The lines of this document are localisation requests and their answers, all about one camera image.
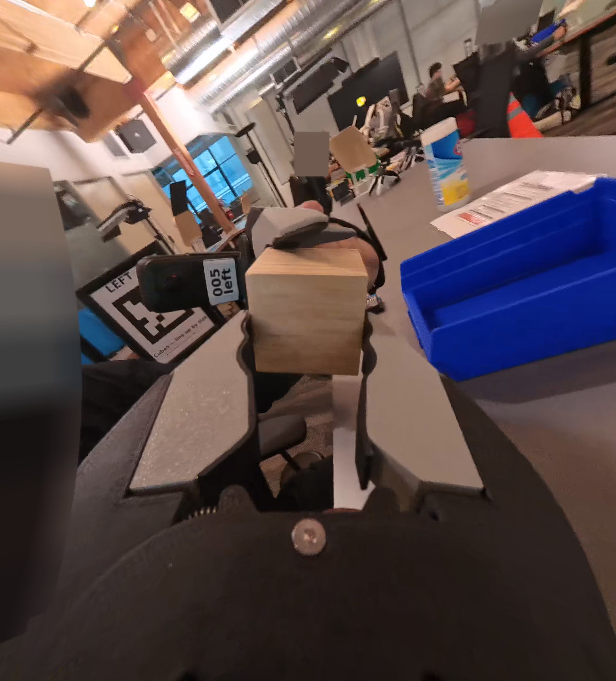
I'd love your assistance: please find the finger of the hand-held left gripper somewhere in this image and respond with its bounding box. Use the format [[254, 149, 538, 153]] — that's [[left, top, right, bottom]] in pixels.
[[245, 205, 331, 252]]

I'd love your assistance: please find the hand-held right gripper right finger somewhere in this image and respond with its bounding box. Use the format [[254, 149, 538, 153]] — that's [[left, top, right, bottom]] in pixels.
[[354, 325, 485, 506]]

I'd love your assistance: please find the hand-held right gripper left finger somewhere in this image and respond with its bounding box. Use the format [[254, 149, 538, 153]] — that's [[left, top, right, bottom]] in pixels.
[[127, 310, 260, 495]]

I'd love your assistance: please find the large wooden cube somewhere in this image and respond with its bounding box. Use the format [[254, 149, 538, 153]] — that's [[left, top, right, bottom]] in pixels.
[[246, 247, 368, 376]]

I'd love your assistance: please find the blue plastic bin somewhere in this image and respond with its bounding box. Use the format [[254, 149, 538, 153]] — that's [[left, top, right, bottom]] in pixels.
[[400, 177, 616, 382]]

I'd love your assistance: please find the person's left hand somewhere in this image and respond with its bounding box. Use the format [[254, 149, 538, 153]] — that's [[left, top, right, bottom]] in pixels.
[[300, 198, 381, 293]]

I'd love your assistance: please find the large window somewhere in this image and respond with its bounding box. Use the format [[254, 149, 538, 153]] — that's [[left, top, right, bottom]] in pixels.
[[159, 135, 255, 214]]

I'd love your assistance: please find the tan wooden chair back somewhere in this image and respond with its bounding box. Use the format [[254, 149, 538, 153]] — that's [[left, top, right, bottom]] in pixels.
[[329, 126, 378, 176]]

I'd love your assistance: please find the black ceiling speaker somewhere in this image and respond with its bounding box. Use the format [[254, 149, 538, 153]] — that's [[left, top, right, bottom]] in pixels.
[[115, 118, 157, 155]]

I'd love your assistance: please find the large black screen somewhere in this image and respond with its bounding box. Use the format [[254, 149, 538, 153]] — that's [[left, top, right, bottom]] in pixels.
[[326, 51, 409, 131]]

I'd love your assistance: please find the white wipes canister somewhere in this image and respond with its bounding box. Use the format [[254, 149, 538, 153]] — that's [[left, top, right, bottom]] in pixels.
[[420, 117, 471, 212]]

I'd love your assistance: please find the laminated printed sheet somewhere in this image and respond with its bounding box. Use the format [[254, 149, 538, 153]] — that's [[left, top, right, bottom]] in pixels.
[[429, 170, 607, 240]]

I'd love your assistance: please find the orange traffic cone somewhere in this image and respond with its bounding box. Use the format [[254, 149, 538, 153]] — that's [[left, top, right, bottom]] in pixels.
[[506, 92, 544, 139]]

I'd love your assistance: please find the silver air duct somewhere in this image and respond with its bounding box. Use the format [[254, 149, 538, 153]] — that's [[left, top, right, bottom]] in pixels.
[[161, 0, 420, 115]]

